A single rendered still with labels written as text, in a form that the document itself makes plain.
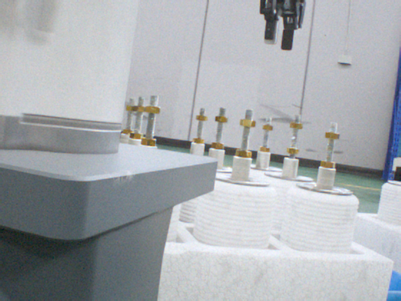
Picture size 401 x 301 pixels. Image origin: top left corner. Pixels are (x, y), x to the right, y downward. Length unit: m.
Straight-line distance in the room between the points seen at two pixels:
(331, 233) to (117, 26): 0.51
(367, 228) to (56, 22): 0.89
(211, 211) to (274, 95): 5.15
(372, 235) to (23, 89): 0.88
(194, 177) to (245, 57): 5.64
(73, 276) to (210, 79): 5.75
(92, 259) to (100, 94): 0.06
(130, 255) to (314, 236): 0.48
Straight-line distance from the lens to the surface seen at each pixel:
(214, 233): 0.61
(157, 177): 0.17
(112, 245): 0.17
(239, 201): 0.60
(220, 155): 0.75
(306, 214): 0.65
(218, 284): 0.59
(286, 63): 5.77
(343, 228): 0.67
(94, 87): 0.19
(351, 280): 0.65
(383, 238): 0.98
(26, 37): 0.17
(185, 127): 5.93
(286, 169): 0.79
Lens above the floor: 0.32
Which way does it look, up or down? 3 degrees down
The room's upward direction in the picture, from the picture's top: 8 degrees clockwise
